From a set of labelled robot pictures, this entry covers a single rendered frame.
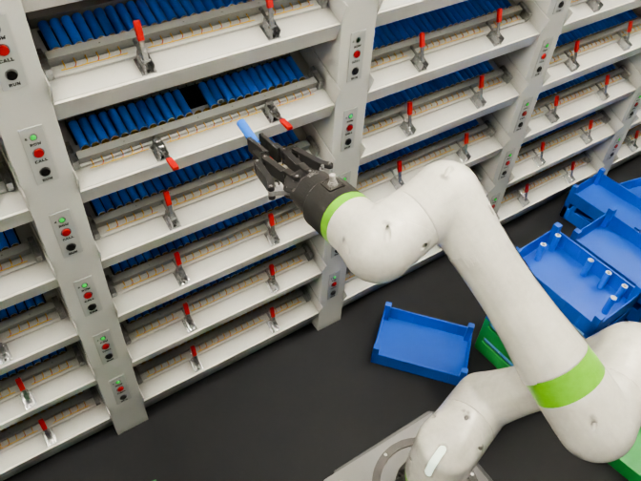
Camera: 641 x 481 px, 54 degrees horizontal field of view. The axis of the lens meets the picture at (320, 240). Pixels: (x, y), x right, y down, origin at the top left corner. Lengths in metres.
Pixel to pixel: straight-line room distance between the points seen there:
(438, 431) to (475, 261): 0.52
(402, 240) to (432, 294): 1.43
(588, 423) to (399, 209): 0.43
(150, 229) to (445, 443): 0.79
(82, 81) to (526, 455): 1.56
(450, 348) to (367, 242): 1.33
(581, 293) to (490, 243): 0.99
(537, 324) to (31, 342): 1.11
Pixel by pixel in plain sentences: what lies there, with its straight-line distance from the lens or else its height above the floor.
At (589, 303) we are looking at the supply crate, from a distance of 1.90.
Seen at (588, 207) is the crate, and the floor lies 0.11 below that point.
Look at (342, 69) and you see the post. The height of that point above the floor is 0.99.
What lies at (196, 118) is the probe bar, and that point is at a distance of 1.38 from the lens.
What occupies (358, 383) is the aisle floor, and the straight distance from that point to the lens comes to 2.04.
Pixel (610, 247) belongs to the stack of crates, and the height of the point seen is 0.32.
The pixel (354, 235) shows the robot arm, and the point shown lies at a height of 1.11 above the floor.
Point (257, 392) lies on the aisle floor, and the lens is 2.01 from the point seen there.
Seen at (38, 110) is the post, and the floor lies 1.10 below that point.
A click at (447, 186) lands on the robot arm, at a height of 1.16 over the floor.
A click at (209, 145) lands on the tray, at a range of 1.37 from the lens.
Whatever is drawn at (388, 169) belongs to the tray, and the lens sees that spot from 1.90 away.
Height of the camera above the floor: 1.74
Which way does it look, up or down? 46 degrees down
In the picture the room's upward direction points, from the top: 4 degrees clockwise
